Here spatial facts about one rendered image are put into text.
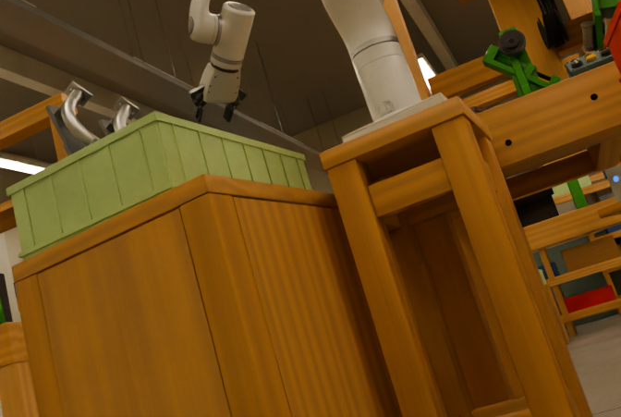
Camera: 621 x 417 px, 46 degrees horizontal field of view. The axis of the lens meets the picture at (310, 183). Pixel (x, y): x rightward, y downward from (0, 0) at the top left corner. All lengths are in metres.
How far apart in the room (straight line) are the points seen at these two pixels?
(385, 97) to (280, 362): 0.66
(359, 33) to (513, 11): 0.97
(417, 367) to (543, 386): 0.24
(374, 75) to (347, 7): 0.17
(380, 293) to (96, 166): 0.62
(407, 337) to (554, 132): 0.64
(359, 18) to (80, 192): 0.72
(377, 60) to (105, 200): 0.67
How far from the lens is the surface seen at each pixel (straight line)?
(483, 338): 1.81
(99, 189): 1.49
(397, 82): 1.66
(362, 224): 1.52
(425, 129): 1.51
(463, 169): 1.47
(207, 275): 1.27
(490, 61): 2.17
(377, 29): 1.71
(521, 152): 1.83
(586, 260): 9.09
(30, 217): 1.62
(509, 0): 2.59
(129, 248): 1.38
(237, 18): 1.87
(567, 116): 1.84
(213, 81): 1.93
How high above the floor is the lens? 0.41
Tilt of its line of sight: 14 degrees up
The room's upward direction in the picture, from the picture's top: 17 degrees counter-clockwise
